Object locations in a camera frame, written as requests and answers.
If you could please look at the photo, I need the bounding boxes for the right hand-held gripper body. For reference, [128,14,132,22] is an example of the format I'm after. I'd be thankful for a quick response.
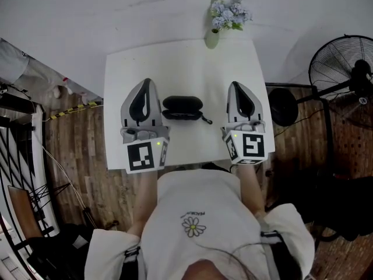
[220,121,269,166]

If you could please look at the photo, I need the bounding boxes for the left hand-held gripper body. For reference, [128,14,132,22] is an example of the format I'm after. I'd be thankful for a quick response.
[119,124,171,175]

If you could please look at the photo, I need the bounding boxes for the black glasses case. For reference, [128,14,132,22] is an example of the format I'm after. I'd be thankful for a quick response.
[161,95,214,125]

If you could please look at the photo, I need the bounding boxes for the person's left forearm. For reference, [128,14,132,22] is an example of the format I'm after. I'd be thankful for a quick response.
[126,169,160,236]

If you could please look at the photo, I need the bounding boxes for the person's right forearm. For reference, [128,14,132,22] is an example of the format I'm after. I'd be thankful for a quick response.
[235,163,268,219]

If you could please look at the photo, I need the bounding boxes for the yellow black striped tape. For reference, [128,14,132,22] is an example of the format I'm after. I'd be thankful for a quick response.
[47,100,103,121]

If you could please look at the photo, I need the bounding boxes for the pale green vase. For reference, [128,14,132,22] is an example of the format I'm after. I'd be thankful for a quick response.
[204,27,220,50]

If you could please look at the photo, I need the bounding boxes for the person's white daisy shirt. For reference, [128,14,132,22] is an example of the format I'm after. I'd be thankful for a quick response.
[84,167,316,280]

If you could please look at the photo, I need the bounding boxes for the black standing fan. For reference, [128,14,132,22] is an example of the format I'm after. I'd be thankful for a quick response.
[267,34,373,128]

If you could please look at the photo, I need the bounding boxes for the pale blue flower bunch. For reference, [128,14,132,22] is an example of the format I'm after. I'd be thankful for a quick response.
[209,0,254,32]

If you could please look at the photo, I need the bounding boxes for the white plastic sheet bundle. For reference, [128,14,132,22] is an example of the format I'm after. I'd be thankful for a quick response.
[0,37,90,105]

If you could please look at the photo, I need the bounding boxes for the black metal rack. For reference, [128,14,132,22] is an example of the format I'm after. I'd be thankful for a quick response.
[0,82,61,280]

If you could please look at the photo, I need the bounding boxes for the black bag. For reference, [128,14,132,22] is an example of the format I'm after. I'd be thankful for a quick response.
[25,222,98,280]

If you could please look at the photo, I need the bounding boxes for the brown wooden board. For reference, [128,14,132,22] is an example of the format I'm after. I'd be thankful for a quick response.
[6,184,45,239]

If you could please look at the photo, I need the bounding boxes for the thin white cable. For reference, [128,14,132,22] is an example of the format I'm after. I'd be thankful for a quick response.
[37,137,89,212]

